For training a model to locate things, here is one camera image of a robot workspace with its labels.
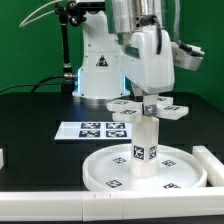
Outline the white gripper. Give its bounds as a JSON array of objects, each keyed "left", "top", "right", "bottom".
[{"left": 120, "top": 25, "right": 175, "bottom": 117}]

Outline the white cross-shaped table base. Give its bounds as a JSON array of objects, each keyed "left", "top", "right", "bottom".
[{"left": 107, "top": 96, "right": 189, "bottom": 123}]

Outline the white round table top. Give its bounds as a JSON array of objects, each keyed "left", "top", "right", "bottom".
[{"left": 82, "top": 144, "right": 207, "bottom": 191}]

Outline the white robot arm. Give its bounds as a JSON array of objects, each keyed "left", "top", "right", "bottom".
[{"left": 77, "top": 0, "right": 182, "bottom": 119}]

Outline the white marker sheet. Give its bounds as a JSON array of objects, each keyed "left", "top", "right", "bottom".
[{"left": 55, "top": 122, "right": 132, "bottom": 140}]

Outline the white left fence block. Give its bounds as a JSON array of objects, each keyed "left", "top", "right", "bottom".
[{"left": 0, "top": 149, "right": 4, "bottom": 170}]

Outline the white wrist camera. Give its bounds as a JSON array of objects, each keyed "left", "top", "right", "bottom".
[{"left": 171, "top": 42, "right": 205, "bottom": 71}]

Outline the white right fence rail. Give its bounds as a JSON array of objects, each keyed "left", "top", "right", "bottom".
[{"left": 192, "top": 146, "right": 224, "bottom": 187}]

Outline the white fence rail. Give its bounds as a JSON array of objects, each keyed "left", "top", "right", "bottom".
[
  {"left": 0, "top": 187, "right": 224, "bottom": 221},
  {"left": 192, "top": 146, "right": 224, "bottom": 187}
]

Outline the white front fence rail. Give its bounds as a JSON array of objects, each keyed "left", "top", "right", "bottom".
[{"left": 0, "top": 187, "right": 224, "bottom": 221}]

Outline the black cable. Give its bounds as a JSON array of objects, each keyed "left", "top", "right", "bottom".
[{"left": 0, "top": 75, "right": 66, "bottom": 95}]

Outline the black camera stand pole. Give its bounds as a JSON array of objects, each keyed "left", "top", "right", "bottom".
[{"left": 55, "top": 3, "right": 77, "bottom": 95}]

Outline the white cable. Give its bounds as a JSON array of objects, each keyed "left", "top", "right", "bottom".
[{"left": 19, "top": 0, "right": 68, "bottom": 28}]

